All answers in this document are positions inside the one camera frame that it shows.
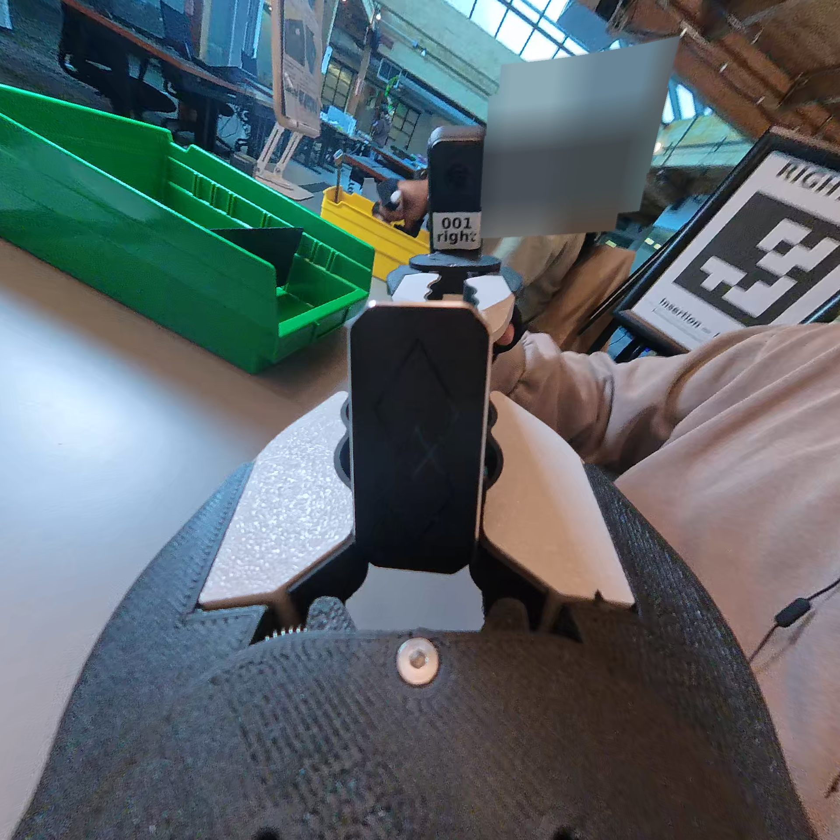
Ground yellow plastic bin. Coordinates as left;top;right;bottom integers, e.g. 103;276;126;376
320;185;434;280

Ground long brown desk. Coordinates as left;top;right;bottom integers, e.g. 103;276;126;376
59;0;277;153

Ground black framed marker sign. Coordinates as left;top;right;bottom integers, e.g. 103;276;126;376
613;128;840;355

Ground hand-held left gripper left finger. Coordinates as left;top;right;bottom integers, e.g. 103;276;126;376
197;391;368;631

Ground black bin divider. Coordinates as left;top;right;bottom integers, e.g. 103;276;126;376
213;226;305;287

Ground green plastic storage bin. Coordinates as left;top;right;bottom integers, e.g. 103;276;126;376
0;84;376;375

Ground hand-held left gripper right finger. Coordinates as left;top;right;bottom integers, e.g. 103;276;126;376
472;391;637;631

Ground black power bank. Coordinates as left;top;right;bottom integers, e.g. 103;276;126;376
348;302;493;576

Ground person's right forearm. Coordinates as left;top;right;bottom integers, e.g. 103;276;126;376
492;322;840;840

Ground wooden easel sign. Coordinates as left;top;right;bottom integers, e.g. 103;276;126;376
255;0;342;198

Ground black earphone cable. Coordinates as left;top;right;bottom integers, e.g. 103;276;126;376
748;577;840;664

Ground black office chair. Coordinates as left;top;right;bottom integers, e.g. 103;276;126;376
59;36;179;120

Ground person's right hand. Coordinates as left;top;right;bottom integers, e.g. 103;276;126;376
493;307;529;358

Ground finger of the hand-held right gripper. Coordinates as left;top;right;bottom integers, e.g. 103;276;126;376
392;276;464;305
462;276;518;346

